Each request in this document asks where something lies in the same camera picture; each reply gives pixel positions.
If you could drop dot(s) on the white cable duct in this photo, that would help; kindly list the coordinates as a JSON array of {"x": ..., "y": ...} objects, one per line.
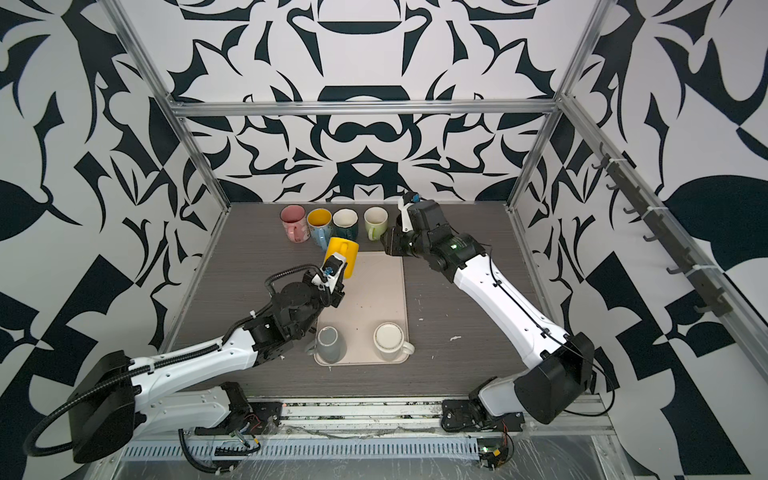
[{"x": 339, "y": 448}]

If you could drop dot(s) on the yellow mug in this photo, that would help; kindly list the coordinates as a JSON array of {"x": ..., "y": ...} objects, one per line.
[{"x": 347, "y": 249}]

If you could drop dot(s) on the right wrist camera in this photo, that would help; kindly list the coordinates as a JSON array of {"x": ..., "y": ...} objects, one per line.
[{"x": 419, "y": 214}]

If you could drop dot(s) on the dark green mug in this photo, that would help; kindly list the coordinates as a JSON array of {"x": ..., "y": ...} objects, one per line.
[{"x": 345, "y": 224}]

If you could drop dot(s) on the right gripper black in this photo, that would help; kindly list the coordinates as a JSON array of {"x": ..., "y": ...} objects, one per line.
[{"x": 395, "y": 249}]

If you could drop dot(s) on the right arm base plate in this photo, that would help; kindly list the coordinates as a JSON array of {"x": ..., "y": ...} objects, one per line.
[{"x": 460, "y": 416}]

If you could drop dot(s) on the wall hook rail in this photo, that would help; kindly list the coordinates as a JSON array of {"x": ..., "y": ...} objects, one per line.
[{"x": 665, "y": 230}]

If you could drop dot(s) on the black mug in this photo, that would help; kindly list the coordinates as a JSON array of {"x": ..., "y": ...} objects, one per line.
[{"x": 394, "y": 234}]

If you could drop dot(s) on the light blue mug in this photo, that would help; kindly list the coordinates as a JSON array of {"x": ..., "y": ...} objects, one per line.
[{"x": 319, "y": 221}]

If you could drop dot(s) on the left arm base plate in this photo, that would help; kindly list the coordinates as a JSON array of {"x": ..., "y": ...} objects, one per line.
[{"x": 257, "y": 419}]

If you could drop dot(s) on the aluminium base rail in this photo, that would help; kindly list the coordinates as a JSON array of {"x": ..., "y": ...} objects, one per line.
[{"x": 373, "y": 416}]

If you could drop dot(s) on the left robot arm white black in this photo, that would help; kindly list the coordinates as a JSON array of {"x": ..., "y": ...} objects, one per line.
[{"x": 123, "y": 398}]

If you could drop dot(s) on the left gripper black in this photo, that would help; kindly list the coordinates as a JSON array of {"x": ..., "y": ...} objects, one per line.
[{"x": 333, "y": 298}]

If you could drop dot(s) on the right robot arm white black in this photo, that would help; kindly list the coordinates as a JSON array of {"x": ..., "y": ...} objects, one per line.
[{"x": 559, "y": 365}]

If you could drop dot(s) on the green light controller board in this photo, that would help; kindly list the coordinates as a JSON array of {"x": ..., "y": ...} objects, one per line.
[{"x": 492, "y": 457}]

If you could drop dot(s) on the white mug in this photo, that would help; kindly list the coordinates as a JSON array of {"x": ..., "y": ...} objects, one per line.
[{"x": 390, "y": 342}]

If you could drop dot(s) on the grey mug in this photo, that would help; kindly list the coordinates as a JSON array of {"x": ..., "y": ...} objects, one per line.
[{"x": 329, "y": 346}]

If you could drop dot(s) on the light green mug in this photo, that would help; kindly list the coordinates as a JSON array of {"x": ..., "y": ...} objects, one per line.
[{"x": 376, "y": 222}]

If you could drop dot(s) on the pink floral mug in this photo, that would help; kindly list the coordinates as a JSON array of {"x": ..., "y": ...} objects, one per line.
[{"x": 293, "y": 218}]

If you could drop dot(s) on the beige serving tray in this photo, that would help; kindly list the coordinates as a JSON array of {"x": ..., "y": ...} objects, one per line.
[{"x": 373, "y": 296}]

